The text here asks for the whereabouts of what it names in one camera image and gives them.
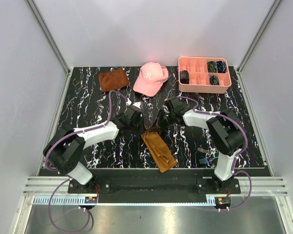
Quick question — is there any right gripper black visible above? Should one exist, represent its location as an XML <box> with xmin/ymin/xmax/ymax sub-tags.
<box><xmin>148</xmin><ymin>109</ymin><xmax>175</xmax><ymax>133</ymax></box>

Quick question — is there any orange cloth napkin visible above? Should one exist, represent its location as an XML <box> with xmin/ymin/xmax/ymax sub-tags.
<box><xmin>141</xmin><ymin>126</ymin><xmax>177</xmax><ymax>173</ymax></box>

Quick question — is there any iridescent rainbow fork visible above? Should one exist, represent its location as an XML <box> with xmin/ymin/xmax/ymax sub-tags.
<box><xmin>199</xmin><ymin>157</ymin><xmax>218</xmax><ymax>164</ymax></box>

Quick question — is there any silver fork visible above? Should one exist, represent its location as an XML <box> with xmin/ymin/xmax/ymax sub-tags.
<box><xmin>197</xmin><ymin>147</ymin><xmax>217</xmax><ymax>154</ymax></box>

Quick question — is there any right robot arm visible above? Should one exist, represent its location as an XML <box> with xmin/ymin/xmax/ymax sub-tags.
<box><xmin>148</xmin><ymin>96</ymin><xmax>248</xmax><ymax>193</ymax></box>

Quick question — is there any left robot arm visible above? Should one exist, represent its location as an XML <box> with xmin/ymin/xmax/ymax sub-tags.
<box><xmin>43</xmin><ymin>105</ymin><xmax>145</xmax><ymax>193</ymax></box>

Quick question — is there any brown folded cloth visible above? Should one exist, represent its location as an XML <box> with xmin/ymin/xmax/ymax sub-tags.
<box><xmin>99</xmin><ymin>68</ymin><xmax>130</xmax><ymax>92</ymax></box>

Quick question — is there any pink baseball cap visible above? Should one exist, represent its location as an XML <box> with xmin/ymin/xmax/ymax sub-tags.
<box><xmin>133</xmin><ymin>62</ymin><xmax>169</xmax><ymax>97</ymax></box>

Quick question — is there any dark rolled sock left compartment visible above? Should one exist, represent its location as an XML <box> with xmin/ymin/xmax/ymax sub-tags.
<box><xmin>180</xmin><ymin>70</ymin><xmax>189</xmax><ymax>84</ymax></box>

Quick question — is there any pink divided organizer tray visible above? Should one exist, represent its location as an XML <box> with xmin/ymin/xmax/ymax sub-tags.
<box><xmin>178</xmin><ymin>57</ymin><xmax>232</xmax><ymax>94</ymax></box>

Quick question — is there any teal patterned rolled sock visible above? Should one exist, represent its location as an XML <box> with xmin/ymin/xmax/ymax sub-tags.
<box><xmin>209</xmin><ymin>75</ymin><xmax>220</xmax><ymax>86</ymax></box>

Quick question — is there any green patterned rolled sock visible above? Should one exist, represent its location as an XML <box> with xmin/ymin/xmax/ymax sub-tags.
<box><xmin>207</xmin><ymin>61</ymin><xmax>217</xmax><ymax>73</ymax></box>

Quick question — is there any blue patterned rolled sock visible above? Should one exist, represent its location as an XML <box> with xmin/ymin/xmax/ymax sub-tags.
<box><xmin>216</xmin><ymin>60</ymin><xmax>227</xmax><ymax>74</ymax></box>

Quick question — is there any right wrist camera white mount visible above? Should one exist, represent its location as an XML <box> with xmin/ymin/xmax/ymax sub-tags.
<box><xmin>163</xmin><ymin>97</ymin><xmax>174</xmax><ymax>110</ymax></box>

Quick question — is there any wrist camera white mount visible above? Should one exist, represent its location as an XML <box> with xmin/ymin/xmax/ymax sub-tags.
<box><xmin>126</xmin><ymin>100</ymin><xmax>142</xmax><ymax>112</ymax></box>
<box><xmin>163</xmin><ymin>97</ymin><xmax>174</xmax><ymax>110</ymax></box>

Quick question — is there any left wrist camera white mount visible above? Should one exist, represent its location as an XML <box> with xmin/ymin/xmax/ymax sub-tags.
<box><xmin>126</xmin><ymin>100</ymin><xmax>142</xmax><ymax>112</ymax></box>

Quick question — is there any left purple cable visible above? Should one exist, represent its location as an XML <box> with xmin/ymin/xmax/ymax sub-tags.
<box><xmin>43</xmin><ymin>90</ymin><xmax>135</xmax><ymax>231</ymax></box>

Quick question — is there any purple cable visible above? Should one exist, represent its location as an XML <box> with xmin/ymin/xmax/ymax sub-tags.
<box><xmin>43</xmin><ymin>90</ymin><xmax>135</xmax><ymax>231</ymax></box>
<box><xmin>168</xmin><ymin>96</ymin><xmax>252</xmax><ymax>212</ymax></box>

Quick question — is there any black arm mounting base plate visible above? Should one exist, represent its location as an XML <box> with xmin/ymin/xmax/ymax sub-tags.
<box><xmin>68</xmin><ymin>168</ymin><xmax>241</xmax><ymax>204</ymax></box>

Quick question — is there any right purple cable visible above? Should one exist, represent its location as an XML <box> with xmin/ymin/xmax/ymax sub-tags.
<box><xmin>168</xmin><ymin>96</ymin><xmax>252</xmax><ymax>212</ymax></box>

